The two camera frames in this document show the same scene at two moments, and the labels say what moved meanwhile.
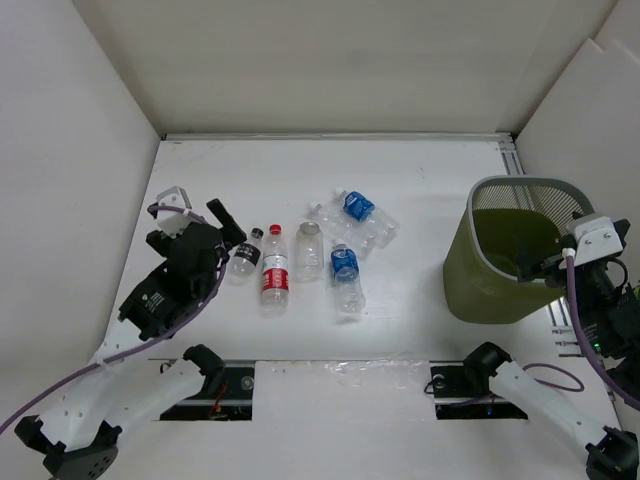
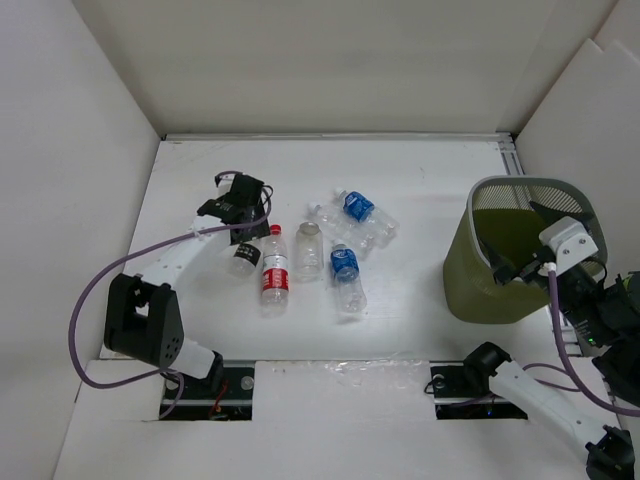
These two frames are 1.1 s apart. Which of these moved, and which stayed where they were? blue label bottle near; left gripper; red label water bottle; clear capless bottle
Moved: left gripper
Stayed: blue label bottle near; clear capless bottle; red label water bottle
